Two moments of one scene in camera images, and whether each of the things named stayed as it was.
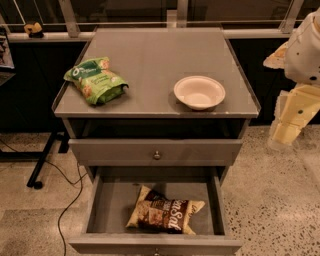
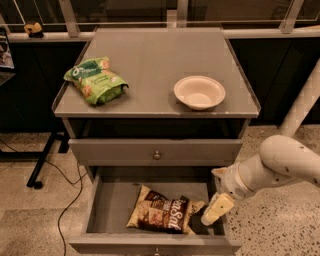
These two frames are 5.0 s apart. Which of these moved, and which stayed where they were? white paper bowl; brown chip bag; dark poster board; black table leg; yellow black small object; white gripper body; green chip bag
Moved: white gripper body
Stayed: green chip bag; dark poster board; yellow black small object; white paper bowl; brown chip bag; black table leg
